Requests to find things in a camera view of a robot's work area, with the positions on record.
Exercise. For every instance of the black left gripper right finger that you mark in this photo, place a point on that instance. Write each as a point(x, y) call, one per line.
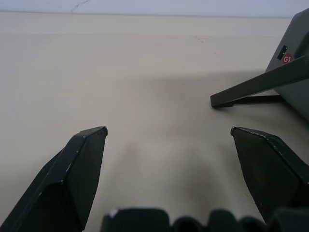
point(270, 174)

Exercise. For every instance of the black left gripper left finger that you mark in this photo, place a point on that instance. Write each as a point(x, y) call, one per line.
point(70, 183)

